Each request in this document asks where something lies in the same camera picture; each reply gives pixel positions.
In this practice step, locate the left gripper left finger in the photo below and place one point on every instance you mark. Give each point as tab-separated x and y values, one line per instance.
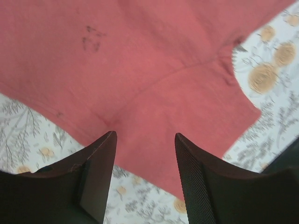
73	190

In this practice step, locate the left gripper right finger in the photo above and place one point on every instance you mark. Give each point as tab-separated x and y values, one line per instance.
217	192

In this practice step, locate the dusty pink t shirt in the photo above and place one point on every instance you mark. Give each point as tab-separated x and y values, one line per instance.
147	69

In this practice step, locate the floral patterned table mat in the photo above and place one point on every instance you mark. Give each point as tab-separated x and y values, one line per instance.
266	66

